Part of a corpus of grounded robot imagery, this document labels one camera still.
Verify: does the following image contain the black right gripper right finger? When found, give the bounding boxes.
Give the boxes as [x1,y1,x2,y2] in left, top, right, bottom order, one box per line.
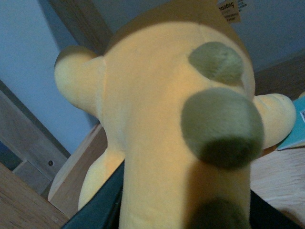
[250,190,301,229]

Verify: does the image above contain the yellow plush dinosaur toy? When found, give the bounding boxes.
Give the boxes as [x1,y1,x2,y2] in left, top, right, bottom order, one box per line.
[54,0,296,229]

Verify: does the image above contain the plush toy paper tag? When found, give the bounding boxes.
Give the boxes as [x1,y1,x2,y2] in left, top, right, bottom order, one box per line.
[217,0,248,23]

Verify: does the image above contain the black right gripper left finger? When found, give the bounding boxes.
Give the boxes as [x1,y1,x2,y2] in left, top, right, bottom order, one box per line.
[62,162,124,229]

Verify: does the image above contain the wooden shelf board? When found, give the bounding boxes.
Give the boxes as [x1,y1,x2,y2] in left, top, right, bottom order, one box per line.
[48,123,107,219]

